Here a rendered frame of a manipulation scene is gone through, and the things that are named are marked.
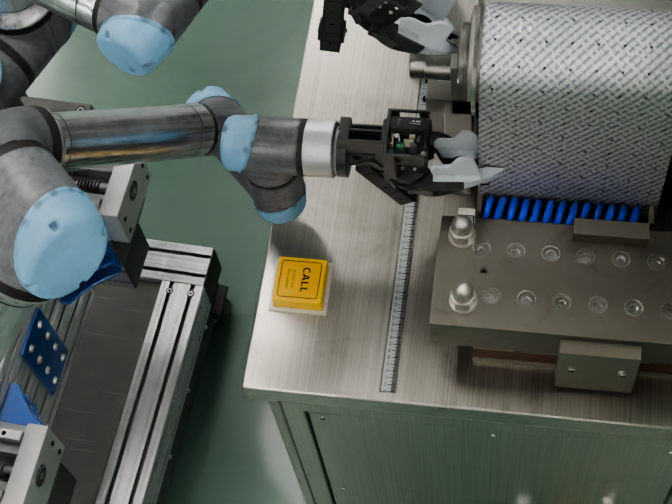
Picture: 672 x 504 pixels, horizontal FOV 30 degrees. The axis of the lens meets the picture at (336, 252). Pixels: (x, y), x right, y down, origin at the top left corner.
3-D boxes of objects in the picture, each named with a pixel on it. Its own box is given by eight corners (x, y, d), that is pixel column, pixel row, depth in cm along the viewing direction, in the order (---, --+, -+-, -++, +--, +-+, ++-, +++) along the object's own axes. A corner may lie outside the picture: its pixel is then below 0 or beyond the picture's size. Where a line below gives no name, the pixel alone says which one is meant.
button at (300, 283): (281, 263, 180) (279, 255, 178) (329, 267, 179) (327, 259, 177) (273, 307, 177) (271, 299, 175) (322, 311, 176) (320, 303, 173)
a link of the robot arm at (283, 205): (273, 157, 182) (263, 113, 173) (320, 207, 177) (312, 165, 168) (230, 187, 180) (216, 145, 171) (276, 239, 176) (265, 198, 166)
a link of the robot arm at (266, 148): (235, 136, 171) (225, 100, 164) (315, 141, 170) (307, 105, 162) (225, 185, 167) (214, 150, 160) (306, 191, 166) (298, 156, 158)
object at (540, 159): (478, 194, 168) (479, 115, 152) (657, 206, 165) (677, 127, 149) (477, 197, 168) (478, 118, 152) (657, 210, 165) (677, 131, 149)
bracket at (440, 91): (430, 164, 186) (424, 34, 159) (474, 167, 185) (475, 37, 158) (427, 193, 183) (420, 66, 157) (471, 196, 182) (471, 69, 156)
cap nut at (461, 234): (449, 223, 166) (449, 205, 162) (477, 225, 165) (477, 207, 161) (446, 247, 164) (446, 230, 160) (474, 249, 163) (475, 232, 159)
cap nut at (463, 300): (450, 287, 161) (449, 271, 157) (478, 289, 161) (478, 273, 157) (447, 313, 159) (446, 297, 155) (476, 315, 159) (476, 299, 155)
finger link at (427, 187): (462, 193, 159) (394, 187, 161) (462, 199, 161) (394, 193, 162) (466, 162, 162) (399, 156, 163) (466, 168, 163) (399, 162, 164)
